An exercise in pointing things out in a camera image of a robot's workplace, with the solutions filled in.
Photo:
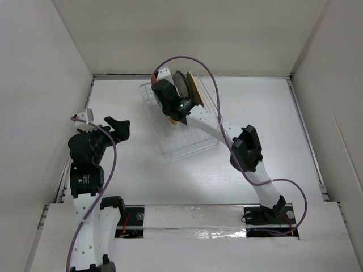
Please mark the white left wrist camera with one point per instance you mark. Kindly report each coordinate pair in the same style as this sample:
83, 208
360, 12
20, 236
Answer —
82, 120

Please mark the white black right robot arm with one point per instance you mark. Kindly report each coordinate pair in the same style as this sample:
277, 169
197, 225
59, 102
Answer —
242, 142

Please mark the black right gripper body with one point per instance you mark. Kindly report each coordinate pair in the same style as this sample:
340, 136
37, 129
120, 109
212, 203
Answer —
164, 110

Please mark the yellow green leaf-shaped plate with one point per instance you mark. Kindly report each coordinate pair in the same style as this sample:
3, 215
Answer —
195, 89

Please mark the white wire dish rack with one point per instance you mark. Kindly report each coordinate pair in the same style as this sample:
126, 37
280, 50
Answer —
174, 140

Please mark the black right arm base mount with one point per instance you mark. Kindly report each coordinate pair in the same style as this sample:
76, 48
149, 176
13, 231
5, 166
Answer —
259, 226

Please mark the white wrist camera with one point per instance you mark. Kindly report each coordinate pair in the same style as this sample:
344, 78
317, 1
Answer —
164, 73
82, 120

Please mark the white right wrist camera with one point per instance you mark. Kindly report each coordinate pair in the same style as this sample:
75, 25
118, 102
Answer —
164, 73

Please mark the orange woven-pattern plate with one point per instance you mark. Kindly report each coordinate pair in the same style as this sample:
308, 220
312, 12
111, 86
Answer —
173, 121

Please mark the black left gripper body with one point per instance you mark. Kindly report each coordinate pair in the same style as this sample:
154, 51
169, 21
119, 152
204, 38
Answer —
101, 140

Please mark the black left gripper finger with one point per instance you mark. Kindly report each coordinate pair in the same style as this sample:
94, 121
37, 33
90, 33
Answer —
114, 124
123, 130

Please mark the red and teal round plate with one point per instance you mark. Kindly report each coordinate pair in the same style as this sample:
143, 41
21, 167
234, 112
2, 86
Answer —
153, 78

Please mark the brown rimmed cream plate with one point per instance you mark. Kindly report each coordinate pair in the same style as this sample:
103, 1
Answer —
187, 90

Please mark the grey plate with floral pattern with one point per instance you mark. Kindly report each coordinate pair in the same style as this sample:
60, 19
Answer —
179, 83

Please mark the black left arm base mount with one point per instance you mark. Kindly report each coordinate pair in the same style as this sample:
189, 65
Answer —
124, 222

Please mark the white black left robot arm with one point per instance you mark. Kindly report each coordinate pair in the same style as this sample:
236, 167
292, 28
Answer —
96, 216

